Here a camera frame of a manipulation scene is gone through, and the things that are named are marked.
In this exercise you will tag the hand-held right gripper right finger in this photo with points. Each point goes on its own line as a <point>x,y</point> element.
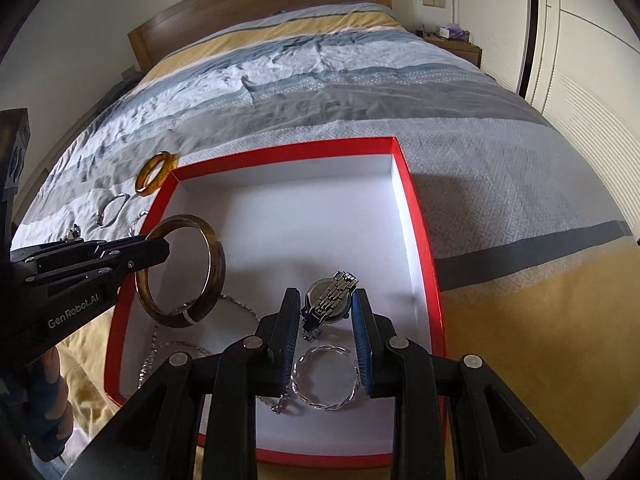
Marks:
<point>361,342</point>

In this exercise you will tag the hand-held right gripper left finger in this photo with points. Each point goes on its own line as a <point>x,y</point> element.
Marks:
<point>286,332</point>

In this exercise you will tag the small silver jewelry piece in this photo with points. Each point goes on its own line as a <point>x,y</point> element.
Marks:
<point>74,232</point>

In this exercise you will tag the silver black watch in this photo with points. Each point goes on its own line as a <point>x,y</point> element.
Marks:
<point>102,220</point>

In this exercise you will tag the orange amber bangle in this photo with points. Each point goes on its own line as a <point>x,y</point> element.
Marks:
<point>145,178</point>

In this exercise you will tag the red cardboard box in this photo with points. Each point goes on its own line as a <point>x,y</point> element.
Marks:
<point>300,220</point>

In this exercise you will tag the silver wristwatch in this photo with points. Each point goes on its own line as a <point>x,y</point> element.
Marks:
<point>327,300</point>

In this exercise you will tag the bed with striped duvet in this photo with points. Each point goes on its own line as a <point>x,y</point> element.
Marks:
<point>350,100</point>

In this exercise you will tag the white sliding wardrobe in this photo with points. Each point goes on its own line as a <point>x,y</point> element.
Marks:
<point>575,60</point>

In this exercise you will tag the dark amber bangle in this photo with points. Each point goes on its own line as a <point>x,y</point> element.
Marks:
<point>217,270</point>

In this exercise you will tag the twisted silver bangle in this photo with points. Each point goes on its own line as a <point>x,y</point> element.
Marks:
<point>325,406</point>

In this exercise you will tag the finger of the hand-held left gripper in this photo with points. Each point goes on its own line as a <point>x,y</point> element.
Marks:
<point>75,247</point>
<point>150,255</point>

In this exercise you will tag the wooden nightstand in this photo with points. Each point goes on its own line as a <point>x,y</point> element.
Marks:
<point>465,52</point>

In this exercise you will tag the purple tissue box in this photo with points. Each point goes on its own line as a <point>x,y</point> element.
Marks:
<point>455,31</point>

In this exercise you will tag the person's left hand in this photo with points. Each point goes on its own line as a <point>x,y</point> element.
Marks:
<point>47,405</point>

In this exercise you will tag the wall switch plate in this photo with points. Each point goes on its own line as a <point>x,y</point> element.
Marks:
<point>433,1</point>

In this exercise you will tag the wooden headboard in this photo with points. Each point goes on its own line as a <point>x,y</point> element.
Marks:
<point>250,0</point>

